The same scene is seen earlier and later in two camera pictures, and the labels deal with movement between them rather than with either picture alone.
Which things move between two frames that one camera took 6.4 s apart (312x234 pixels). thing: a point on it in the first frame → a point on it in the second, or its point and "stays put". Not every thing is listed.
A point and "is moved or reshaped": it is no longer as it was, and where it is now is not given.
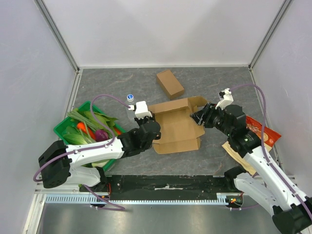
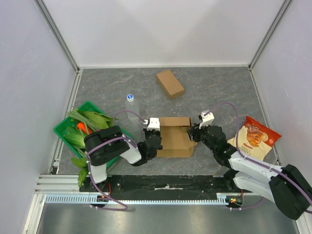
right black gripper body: [205, 116] → [195, 132]
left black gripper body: [141, 121] → [148, 133]
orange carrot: [82, 126] stays put
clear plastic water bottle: [130, 114] stays put
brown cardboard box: [169, 84] stays put
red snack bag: [270, 136] stays put
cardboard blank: [180, 131] is moved or reshaped
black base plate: [161, 185] stays put
